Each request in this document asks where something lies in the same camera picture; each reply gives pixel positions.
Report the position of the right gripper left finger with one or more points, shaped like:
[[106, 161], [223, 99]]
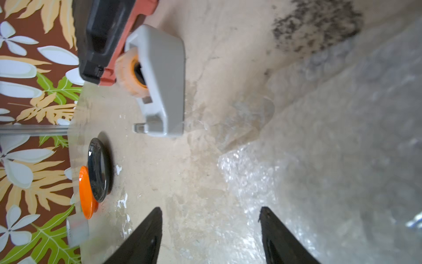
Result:
[[142, 246]]

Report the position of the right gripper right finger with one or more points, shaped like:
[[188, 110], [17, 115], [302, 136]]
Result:
[[280, 245]]

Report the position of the orange plate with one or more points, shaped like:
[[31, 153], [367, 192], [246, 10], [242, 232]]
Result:
[[89, 204]]

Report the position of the black plate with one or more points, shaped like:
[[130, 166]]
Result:
[[99, 166]]

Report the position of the white tape dispenser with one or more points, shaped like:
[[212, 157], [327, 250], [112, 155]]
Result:
[[152, 70]]

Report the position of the black plastic case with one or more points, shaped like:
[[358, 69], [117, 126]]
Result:
[[101, 30]]

